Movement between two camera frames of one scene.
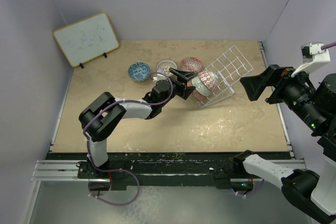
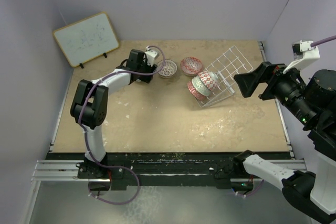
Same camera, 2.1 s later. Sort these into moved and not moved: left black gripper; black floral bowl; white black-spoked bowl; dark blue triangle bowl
Moved: left black gripper
Not moved: black floral bowl; white black-spoked bowl; dark blue triangle bowl
